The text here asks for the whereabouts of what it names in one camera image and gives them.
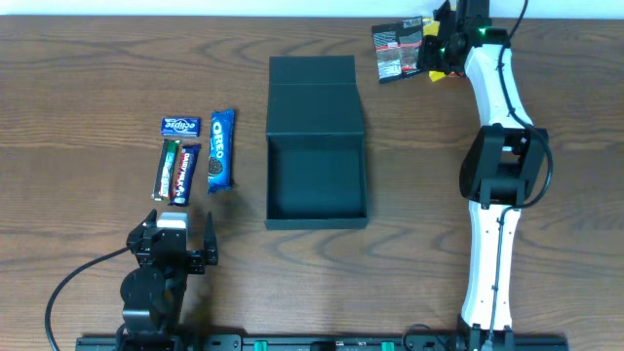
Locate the black snack packet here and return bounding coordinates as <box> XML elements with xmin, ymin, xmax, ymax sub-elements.
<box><xmin>371</xmin><ymin>17</ymin><xmax>423</xmax><ymax>84</ymax></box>

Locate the red snack packet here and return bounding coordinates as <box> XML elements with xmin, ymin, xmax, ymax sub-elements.
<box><xmin>447</xmin><ymin>72</ymin><xmax>466</xmax><ymax>78</ymax></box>

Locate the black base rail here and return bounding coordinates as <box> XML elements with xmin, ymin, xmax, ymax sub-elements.
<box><xmin>75</xmin><ymin>332</ymin><xmax>569</xmax><ymax>351</ymax></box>

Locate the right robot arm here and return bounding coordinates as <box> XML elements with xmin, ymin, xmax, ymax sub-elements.
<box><xmin>417</xmin><ymin>1</ymin><xmax>554</xmax><ymax>350</ymax></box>

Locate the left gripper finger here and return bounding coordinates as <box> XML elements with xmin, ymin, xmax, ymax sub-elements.
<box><xmin>203</xmin><ymin>212</ymin><xmax>218</xmax><ymax>265</ymax></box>
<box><xmin>127</xmin><ymin>209</ymin><xmax>157</xmax><ymax>244</ymax></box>

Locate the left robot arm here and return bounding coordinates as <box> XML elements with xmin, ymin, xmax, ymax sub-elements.
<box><xmin>120</xmin><ymin>210</ymin><xmax>218</xmax><ymax>347</ymax></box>

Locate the black gift box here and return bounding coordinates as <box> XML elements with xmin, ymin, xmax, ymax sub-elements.
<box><xmin>265</xmin><ymin>56</ymin><xmax>369</xmax><ymax>230</ymax></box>

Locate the yellow snack packet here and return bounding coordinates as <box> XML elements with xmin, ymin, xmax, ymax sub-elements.
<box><xmin>423</xmin><ymin>18</ymin><xmax>446</xmax><ymax>82</ymax></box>

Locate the green red candy bar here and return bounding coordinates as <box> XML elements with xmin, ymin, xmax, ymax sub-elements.
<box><xmin>151</xmin><ymin>139</ymin><xmax>180</xmax><ymax>201</ymax></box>

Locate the blue oreo cookie pack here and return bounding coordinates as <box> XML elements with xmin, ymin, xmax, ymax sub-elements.
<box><xmin>207</xmin><ymin>109</ymin><xmax>236</xmax><ymax>194</ymax></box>

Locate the dairy milk chocolate bar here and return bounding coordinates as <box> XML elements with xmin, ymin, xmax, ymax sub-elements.
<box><xmin>170</xmin><ymin>144</ymin><xmax>201</xmax><ymax>207</ymax></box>

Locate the blue eclipse mints tin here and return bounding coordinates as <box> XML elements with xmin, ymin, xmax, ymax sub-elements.
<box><xmin>160</xmin><ymin>117</ymin><xmax>201</xmax><ymax>137</ymax></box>

